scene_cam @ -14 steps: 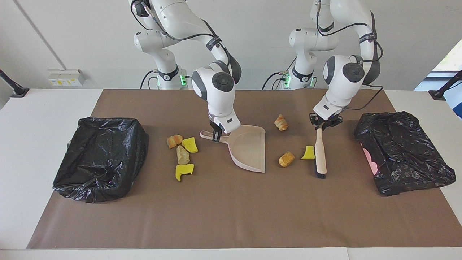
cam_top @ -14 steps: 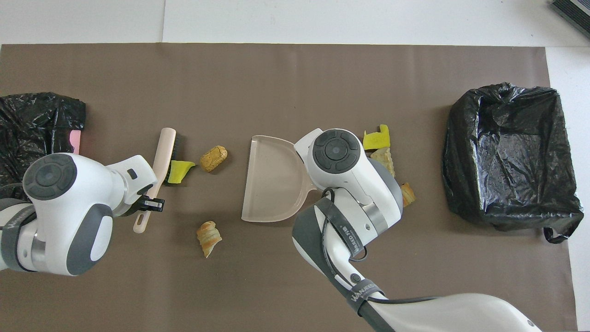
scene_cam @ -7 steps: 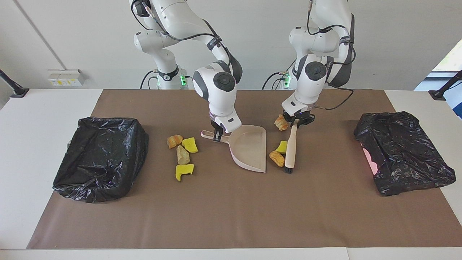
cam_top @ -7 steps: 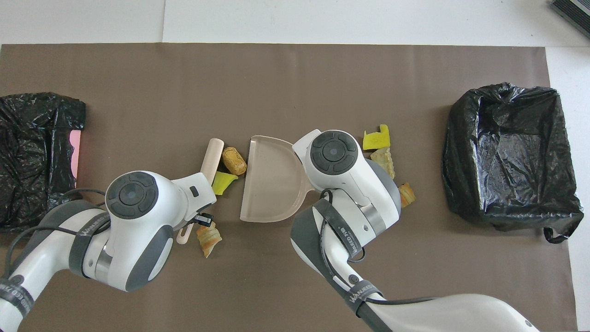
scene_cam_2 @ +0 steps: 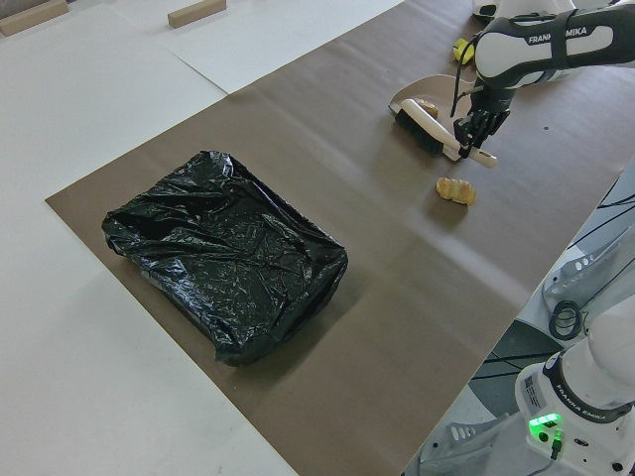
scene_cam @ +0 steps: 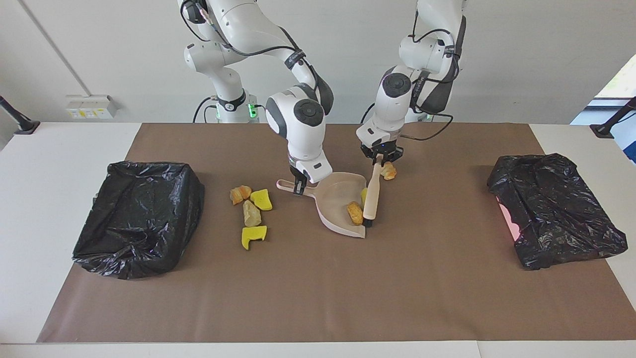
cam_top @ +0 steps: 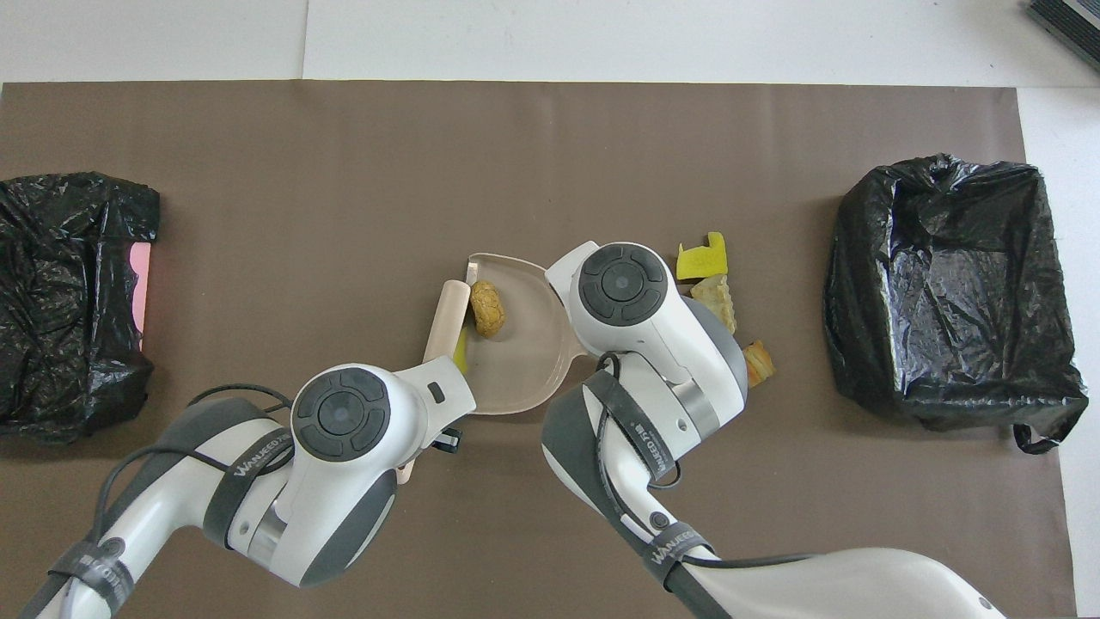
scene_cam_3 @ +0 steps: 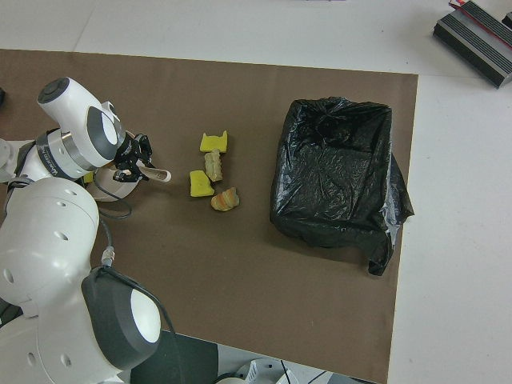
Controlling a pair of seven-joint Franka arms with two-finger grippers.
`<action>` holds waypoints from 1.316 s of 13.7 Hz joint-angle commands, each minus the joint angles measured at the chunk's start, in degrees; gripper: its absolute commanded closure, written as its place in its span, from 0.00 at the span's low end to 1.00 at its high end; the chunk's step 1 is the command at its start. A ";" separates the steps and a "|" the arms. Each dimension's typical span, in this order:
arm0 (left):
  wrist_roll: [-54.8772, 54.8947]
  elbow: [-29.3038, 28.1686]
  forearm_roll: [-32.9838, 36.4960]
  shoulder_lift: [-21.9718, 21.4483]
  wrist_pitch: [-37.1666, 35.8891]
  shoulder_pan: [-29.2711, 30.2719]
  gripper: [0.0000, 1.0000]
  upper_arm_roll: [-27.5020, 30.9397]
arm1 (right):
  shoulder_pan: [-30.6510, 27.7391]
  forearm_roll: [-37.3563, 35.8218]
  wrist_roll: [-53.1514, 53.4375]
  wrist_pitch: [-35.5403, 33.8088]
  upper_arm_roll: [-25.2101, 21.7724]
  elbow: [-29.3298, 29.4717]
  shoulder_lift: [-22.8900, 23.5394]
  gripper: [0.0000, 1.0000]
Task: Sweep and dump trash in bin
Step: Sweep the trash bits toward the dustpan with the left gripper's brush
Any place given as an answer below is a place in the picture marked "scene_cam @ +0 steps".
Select pale pink hand brush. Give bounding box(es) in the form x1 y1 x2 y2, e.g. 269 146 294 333
362 154 384 228

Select pale pink plastic dustpan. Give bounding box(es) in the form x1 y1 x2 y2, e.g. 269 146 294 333
276 172 368 239

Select yellow sponge square piece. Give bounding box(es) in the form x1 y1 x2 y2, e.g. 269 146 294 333
250 188 273 211

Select pale beige rock-like chunk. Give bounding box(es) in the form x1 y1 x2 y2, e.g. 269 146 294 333
242 200 262 228

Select yellow sponge piece with notch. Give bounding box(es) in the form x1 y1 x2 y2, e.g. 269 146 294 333
241 225 268 251

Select bin lined with black bag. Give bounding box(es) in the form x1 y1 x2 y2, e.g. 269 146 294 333
72 161 206 280

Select pink bin with black bag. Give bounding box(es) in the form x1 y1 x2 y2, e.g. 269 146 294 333
487 153 629 270

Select brown paper table mat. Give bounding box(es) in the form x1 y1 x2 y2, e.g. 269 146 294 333
37 123 636 344

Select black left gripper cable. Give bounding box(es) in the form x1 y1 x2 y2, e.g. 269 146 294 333
400 27 460 142

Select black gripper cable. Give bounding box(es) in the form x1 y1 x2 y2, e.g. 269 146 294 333
400 27 460 142
180 0 323 100

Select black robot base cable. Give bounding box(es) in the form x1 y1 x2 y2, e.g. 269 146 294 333
193 97 219 123

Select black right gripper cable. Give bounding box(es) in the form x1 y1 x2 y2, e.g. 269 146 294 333
180 0 323 100

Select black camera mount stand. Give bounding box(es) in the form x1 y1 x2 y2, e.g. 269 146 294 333
590 96 636 139
0 95 40 135

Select white wall socket box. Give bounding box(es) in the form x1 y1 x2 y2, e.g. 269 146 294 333
66 94 120 120

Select window with dark frame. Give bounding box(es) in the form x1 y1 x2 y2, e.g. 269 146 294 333
570 54 636 165

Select white wall cable duct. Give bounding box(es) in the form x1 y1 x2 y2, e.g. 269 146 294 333
19 0 94 97

